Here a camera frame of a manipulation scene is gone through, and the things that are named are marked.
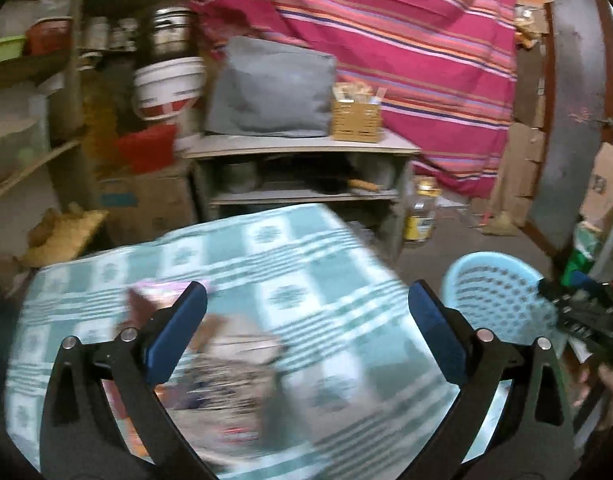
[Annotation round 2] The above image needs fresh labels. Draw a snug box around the red bowl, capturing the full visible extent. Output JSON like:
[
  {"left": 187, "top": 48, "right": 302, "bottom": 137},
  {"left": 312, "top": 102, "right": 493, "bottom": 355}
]
[{"left": 25, "top": 17, "right": 73, "bottom": 57}]

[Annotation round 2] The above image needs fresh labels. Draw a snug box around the green plastic bag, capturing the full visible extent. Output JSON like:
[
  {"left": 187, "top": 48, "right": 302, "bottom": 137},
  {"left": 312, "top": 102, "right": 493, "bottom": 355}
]
[{"left": 563, "top": 220, "right": 608, "bottom": 287}]

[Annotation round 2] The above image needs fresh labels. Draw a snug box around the green plastic basin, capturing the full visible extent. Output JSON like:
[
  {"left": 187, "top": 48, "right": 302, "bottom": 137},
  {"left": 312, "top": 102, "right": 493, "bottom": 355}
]
[{"left": 0, "top": 35, "right": 28, "bottom": 67}]

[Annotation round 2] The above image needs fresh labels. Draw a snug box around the wooden shelf unit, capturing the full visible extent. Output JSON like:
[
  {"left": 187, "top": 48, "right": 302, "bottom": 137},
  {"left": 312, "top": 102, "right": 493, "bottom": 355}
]
[{"left": 0, "top": 0, "right": 197, "bottom": 207}]

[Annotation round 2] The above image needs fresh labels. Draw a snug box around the yellow woven basket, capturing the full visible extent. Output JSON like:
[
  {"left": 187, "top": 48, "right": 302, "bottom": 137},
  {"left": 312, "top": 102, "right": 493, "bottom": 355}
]
[{"left": 331, "top": 82, "right": 385, "bottom": 144}]

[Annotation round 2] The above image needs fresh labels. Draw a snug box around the pink carton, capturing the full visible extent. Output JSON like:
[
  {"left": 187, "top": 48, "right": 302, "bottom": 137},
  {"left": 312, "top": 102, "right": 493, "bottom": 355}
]
[{"left": 128, "top": 281, "right": 214, "bottom": 323}]

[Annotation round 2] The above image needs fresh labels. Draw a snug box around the light blue plastic basket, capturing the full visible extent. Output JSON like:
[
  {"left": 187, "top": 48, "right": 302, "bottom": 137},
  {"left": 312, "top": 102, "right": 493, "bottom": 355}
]
[{"left": 443, "top": 252, "right": 559, "bottom": 361}]

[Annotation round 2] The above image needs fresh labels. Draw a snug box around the grey cushion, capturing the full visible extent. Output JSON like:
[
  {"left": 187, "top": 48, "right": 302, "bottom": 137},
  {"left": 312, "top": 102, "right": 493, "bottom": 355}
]
[{"left": 204, "top": 36, "right": 338, "bottom": 139}]

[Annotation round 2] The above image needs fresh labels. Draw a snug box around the grey metal door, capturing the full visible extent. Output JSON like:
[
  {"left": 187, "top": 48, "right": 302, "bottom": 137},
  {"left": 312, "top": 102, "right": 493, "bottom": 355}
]
[{"left": 525, "top": 0, "right": 613, "bottom": 262}]

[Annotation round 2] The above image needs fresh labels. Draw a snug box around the white plastic bucket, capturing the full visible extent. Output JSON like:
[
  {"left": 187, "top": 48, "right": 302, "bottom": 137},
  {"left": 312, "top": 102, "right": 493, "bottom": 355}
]
[{"left": 132, "top": 56, "right": 208, "bottom": 121}]

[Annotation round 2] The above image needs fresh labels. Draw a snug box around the folded cardboard box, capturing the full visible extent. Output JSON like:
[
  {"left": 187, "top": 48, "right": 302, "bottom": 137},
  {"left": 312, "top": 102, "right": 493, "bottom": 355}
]
[{"left": 580, "top": 142, "right": 613, "bottom": 232}]

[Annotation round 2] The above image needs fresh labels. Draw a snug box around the green checkered tablecloth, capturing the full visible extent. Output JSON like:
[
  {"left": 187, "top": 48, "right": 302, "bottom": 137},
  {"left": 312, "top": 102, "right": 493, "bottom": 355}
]
[{"left": 6, "top": 203, "right": 518, "bottom": 480}]

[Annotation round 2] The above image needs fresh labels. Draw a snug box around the pink striped cloth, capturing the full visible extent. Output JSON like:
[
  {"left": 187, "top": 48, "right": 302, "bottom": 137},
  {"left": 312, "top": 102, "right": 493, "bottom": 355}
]
[{"left": 184, "top": 0, "right": 518, "bottom": 197}]

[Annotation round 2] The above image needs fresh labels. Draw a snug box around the red plastic basket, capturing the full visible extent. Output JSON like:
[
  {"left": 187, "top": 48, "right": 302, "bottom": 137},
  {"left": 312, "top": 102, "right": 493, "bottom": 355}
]
[{"left": 115, "top": 124, "right": 180, "bottom": 174}]

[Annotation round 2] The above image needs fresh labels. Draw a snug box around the steel pot in cabinet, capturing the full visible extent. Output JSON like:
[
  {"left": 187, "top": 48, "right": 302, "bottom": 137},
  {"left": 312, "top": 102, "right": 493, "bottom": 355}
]
[{"left": 220, "top": 160, "right": 260, "bottom": 194}]

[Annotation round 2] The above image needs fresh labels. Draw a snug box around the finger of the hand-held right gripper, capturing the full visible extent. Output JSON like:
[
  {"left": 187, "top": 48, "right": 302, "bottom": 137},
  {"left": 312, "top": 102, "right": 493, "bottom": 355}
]
[{"left": 537, "top": 277, "right": 573, "bottom": 312}]

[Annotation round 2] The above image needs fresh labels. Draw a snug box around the yellow sack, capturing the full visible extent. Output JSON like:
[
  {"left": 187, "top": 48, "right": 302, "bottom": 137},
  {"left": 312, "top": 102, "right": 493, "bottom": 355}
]
[{"left": 18, "top": 207, "right": 110, "bottom": 267}]

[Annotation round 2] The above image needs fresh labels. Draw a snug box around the crumpled patterned wrapper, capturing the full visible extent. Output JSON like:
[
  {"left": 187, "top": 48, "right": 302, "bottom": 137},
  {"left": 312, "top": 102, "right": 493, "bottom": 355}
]
[{"left": 174, "top": 355, "right": 280, "bottom": 448}]

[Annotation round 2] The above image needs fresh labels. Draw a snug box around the wooden rolling pin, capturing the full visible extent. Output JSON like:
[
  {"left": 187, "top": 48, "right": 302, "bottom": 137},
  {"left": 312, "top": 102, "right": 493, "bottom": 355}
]
[{"left": 346, "top": 178, "right": 383, "bottom": 194}]

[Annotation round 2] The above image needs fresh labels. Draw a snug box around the yellow-lidded plastic jar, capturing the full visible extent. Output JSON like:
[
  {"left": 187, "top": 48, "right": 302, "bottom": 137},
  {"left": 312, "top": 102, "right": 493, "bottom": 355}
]
[{"left": 403, "top": 177, "right": 440, "bottom": 244}]

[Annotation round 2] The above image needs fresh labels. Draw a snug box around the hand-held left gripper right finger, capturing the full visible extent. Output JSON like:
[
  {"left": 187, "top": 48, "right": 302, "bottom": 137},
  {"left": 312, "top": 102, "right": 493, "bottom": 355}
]
[{"left": 407, "top": 280, "right": 577, "bottom": 480}]

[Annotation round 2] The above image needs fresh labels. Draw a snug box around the wooden cabinet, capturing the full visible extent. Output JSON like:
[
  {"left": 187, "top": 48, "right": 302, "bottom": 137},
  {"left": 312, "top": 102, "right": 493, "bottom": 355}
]
[{"left": 183, "top": 131, "right": 423, "bottom": 262}]

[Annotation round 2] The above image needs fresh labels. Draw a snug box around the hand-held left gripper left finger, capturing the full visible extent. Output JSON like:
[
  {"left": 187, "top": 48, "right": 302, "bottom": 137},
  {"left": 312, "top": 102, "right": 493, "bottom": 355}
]
[{"left": 39, "top": 280, "right": 222, "bottom": 480}]

